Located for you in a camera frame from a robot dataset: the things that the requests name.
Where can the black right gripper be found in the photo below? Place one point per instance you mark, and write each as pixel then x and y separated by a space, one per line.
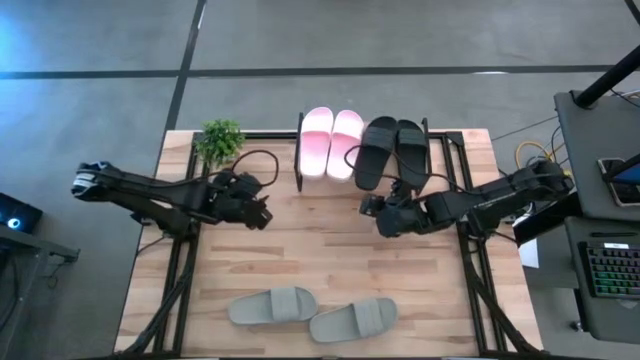
pixel 405 217

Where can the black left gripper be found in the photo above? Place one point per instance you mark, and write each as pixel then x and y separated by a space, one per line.
pixel 230 205

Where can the black slide sandal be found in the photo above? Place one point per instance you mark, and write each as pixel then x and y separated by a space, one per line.
pixel 412 150
pixel 377 150

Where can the pink slide sandal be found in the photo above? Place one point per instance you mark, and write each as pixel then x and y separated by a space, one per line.
pixel 345 145
pixel 316 142

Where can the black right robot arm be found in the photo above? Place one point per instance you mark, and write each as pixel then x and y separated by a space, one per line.
pixel 500 195

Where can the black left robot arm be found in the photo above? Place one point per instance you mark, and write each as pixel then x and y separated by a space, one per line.
pixel 150 192

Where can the grey keyboard shelf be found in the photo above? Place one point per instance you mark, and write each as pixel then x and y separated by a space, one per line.
pixel 615 320

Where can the small green potted plant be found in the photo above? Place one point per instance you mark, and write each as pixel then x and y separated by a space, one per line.
pixel 220 142

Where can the grey slide sandal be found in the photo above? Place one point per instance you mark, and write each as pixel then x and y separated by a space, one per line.
pixel 270 305
pixel 350 320

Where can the white paper sheet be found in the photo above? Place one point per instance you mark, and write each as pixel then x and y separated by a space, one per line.
pixel 530 255

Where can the black control box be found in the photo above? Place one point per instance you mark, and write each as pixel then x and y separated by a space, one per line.
pixel 545 225

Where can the grey workstation desk top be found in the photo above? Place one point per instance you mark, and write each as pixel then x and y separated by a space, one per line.
pixel 580 140

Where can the dark side desk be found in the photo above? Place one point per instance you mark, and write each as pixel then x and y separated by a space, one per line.
pixel 30 242

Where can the black device with blue light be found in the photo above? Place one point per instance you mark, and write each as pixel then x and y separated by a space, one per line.
pixel 20 212

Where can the black smartphone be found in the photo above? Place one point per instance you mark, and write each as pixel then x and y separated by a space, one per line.
pixel 617 192

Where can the backlit black keyboard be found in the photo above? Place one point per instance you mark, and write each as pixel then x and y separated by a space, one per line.
pixel 612 272

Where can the black round pole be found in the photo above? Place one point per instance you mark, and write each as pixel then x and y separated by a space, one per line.
pixel 607 80

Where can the wooden shelf with black frame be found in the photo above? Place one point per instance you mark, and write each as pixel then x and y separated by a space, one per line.
pixel 299 170

